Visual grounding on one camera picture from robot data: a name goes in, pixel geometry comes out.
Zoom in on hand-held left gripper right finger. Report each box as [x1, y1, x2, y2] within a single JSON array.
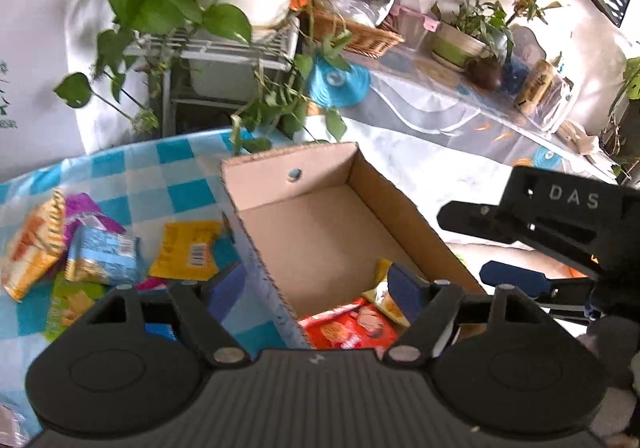
[[382, 262, 551, 365]]

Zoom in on thin plant with orange leaves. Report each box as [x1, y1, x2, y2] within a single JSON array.
[[505, 0, 563, 31]]

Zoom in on small green potted plant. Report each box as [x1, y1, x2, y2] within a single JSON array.
[[440, 0, 516, 64]]

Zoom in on purple snack packet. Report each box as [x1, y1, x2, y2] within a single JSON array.
[[60, 193, 168, 291]]

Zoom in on white metal plant stand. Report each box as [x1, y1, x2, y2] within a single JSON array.
[[125, 18, 301, 139]]

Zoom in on brown clay teapot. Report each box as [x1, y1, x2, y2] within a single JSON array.
[[465, 55, 503, 91]]

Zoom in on person's right forearm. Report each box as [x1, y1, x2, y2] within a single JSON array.
[[580, 315, 640, 391]]

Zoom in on clear plastic bags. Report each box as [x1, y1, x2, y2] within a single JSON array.
[[330, 0, 396, 29]]

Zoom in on clear plastic container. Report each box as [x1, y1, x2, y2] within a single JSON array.
[[535, 73, 573, 134]]

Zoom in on cardboard box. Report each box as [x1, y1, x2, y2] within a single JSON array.
[[220, 140, 488, 351]]

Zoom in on green striped plant pot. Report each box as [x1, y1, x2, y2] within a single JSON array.
[[430, 23, 488, 71]]

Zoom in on round blue fan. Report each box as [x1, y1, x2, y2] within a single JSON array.
[[307, 53, 371, 108]]

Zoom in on orange snack packet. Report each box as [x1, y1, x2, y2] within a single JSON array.
[[0, 188, 68, 303]]

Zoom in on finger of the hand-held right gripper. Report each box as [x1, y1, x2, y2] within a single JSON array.
[[479, 260, 597, 308], [436, 200, 532, 245]]

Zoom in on blue checkered tablecloth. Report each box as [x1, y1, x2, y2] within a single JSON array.
[[0, 128, 311, 441]]

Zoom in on yellow flat snack packet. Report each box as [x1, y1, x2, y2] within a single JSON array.
[[148, 220, 223, 281]]

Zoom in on yellow chip packet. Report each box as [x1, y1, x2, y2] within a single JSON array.
[[362, 258, 412, 329]]

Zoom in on dark leafy plant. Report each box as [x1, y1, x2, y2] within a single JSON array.
[[600, 57, 640, 184]]

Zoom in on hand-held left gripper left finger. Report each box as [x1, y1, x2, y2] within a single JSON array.
[[87, 263, 251, 369]]

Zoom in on blue snack packet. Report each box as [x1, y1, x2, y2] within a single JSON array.
[[64, 223, 147, 286]]

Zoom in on gold drink can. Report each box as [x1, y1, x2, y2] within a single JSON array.
[[515, 59, 553, 115]]

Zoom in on red snack packet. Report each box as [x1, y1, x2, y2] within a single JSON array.
[[297, 298, 401, 351]]

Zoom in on wicker basket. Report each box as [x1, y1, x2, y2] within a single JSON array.
[[305, 8, 406, 59]]

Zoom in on clear patterned table cover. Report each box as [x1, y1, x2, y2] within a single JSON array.
[[310, 48, 621, 179]]

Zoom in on green cracker packet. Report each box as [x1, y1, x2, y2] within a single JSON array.
[[45, 270, 108, 341]]

